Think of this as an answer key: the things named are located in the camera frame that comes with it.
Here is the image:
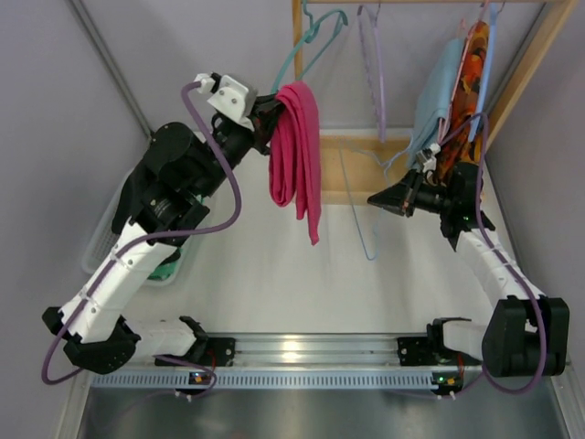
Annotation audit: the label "pink trousers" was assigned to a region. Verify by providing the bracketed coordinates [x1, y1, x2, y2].
[269, 80, 322, 245]

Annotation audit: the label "white plastic basket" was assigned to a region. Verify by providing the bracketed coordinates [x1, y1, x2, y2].
[80, 168, 204, 288]

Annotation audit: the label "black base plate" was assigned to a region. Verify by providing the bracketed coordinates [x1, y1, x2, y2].
[397, 336, 480, 367]
[171, 337, 236, 367]

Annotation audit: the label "wooden clothes rack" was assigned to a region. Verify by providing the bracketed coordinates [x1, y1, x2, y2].
[321, 1, 579, 206]

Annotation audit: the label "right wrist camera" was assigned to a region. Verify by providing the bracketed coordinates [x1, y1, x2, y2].
[415, 143, 441, 173]

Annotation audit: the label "black trousers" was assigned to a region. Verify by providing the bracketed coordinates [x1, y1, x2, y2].
[111, 163, 150, 235]

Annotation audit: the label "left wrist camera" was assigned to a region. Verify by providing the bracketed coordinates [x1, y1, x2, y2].
[195, 72, 258, 132]

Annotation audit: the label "aluminium mounting rail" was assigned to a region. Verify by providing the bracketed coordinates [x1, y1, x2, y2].
[72, 332, 572, 369]

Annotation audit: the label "light blue trousers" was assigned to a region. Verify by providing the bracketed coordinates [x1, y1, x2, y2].
[407, 38, 464, 168]

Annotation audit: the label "lilac hanger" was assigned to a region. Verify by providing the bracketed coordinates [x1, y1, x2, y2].
[356, 3, 387, 143]

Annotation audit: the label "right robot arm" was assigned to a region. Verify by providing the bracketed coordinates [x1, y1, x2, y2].
[367, 162, 569, 378]

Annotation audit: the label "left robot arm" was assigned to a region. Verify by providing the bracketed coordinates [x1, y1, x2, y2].
[42, 122, 227, 375]

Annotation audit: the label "grey slotted cable duct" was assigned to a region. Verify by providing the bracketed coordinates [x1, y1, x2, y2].
[91, 369, 462, 391]

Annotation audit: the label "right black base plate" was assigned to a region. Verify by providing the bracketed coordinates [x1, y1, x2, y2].
[397, 336, 480, 367]

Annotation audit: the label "green trousers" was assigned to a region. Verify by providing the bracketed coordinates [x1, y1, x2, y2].
[148, 248, 182, 282]

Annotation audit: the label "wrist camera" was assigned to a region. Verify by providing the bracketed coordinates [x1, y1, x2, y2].
[415, 143, 441, 173]
[195, 72, 258, 132]

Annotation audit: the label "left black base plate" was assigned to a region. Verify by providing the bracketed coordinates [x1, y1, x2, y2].
[171, 337, 236, 367]

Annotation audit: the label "orange patterned trousers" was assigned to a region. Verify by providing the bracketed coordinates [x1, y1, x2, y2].
[431, 21, 490, 186]

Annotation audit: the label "teal hanger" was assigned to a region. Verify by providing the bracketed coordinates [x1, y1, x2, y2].
[271, 0, 349, 94]

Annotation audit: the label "light blue hanger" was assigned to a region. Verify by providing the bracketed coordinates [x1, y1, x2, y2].
[337, 136, 421, 262]

